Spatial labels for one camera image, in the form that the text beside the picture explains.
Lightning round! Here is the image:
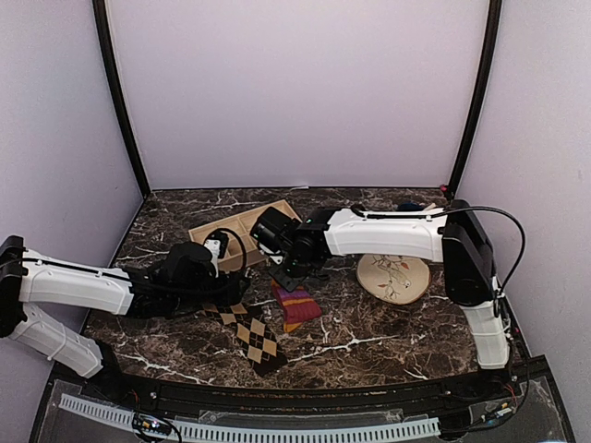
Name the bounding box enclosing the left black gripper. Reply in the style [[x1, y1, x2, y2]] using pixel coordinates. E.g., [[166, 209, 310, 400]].
[[171, 269, 250, 313]]

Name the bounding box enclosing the maroon striped sock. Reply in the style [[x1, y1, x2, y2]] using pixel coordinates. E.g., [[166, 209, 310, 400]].
[[271, 281, 322, 333]]

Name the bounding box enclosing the brown argyle sock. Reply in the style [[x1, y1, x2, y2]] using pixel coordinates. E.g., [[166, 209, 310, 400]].
[[201, 303, 287, 377]]

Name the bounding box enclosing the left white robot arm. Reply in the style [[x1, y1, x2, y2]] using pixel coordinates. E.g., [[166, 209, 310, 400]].
[[1, 235, 249, 402]]

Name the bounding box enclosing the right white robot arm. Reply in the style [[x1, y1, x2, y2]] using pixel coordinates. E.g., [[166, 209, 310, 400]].
[[249, 199, 510, 401]]

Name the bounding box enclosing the wooden compartment tray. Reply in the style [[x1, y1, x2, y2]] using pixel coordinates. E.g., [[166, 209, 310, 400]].
[[187, 198, 296, 272]]

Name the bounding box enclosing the round painted wooden plate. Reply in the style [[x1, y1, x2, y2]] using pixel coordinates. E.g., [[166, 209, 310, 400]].
[[356, 254, 431, 305]]

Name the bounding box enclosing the dark blue mug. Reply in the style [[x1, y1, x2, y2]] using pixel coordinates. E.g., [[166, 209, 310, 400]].
[[396, 201, 426, 212]]

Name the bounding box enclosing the small circuit board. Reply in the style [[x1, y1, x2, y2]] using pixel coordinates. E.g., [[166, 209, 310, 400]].
[[131, 413, 172, 436]]

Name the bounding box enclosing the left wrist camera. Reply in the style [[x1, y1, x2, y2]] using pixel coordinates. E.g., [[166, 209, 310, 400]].
[[203, 230, 229, 277]]

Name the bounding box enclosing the left camera black cable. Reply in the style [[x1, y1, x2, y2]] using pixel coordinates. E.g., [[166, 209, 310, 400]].
[[214, 226, 248, 281]]

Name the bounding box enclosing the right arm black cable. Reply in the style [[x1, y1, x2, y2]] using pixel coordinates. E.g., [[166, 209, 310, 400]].
[[442, 206, 527, 319]]

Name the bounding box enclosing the white slotted cable duct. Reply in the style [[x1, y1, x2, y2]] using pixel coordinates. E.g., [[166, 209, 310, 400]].
[[58, 394, 440, 442]]

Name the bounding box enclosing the black front rail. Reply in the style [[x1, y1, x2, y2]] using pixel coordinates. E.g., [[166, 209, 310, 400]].
[[50, 357, 550, 416]]

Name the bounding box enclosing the left black frame post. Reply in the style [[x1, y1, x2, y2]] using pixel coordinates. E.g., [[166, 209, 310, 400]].
[[91, 0, 151, 199]]

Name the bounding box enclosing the black frame post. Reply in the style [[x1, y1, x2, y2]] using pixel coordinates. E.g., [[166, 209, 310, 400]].
[[91, 0, 151, 199], [441, 0, 503, 200]]

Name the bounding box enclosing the right black frame post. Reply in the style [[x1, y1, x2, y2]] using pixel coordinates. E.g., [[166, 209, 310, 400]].
[[441, 0, 503, 200]]

